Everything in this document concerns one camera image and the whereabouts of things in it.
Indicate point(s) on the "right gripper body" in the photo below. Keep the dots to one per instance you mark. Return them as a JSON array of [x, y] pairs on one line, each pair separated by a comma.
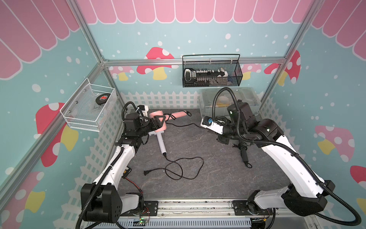
[[229, 130]]

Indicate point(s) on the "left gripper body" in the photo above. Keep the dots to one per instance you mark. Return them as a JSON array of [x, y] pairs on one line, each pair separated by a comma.
[[151, 126]]

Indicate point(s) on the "black magenta hair dryer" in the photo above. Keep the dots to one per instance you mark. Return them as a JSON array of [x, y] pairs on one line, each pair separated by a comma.
[[243, 153]]

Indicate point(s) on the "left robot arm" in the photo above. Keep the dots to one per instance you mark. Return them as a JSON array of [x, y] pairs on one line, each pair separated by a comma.
[[100, 200]]

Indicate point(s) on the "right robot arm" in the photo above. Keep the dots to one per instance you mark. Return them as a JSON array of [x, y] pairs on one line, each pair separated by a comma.
[[306, 194]]

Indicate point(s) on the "green clear-lid storage box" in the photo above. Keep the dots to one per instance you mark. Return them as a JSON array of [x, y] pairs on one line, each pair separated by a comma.
[[245, 94]]

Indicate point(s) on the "black red tape measure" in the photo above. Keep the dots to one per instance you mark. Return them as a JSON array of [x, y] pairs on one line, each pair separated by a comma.
[[102, 99]]

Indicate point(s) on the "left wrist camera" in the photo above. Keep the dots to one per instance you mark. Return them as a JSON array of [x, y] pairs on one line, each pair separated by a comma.
[[142, 110]]

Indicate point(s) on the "black wire mesh basket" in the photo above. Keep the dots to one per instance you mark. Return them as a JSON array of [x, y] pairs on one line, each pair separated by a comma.
[[227, 62]]

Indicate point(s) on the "white wire mesh basket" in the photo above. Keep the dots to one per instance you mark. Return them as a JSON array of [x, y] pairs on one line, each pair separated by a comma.
[[82, 112]]

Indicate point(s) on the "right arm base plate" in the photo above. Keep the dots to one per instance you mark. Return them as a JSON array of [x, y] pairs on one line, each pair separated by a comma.
[[247, 208]]

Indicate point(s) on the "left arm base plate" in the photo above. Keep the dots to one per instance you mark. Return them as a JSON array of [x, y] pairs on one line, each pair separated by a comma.
[[149, 208]]

